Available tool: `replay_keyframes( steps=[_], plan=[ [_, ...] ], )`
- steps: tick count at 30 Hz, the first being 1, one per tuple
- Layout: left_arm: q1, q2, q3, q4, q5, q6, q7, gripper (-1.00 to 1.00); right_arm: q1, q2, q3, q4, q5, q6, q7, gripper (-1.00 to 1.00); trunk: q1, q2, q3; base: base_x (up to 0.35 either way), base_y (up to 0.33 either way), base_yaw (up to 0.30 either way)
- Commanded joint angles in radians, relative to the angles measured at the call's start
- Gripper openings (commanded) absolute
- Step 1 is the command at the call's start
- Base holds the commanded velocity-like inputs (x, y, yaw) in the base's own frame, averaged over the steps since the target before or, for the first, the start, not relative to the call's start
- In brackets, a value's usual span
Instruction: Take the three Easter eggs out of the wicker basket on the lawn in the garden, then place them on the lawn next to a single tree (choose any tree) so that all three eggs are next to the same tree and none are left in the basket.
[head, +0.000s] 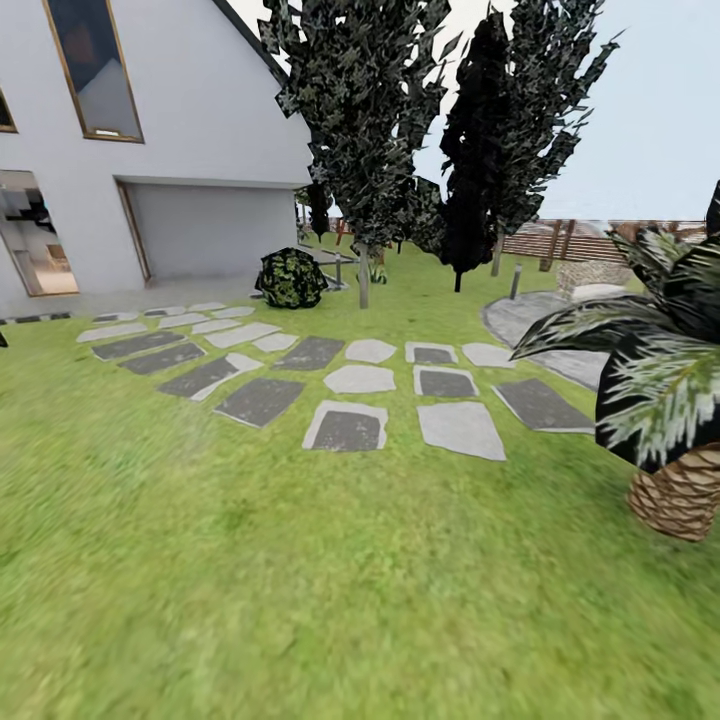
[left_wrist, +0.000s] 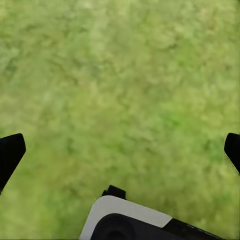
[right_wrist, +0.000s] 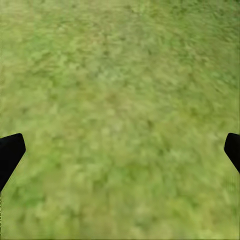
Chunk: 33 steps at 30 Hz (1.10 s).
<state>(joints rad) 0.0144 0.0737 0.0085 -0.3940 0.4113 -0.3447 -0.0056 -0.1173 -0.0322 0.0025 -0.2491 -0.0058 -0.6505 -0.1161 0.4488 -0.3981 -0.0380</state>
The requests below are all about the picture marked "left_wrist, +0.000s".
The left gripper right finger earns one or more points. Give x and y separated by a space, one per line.
232 149

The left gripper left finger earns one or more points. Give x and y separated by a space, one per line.
12 149

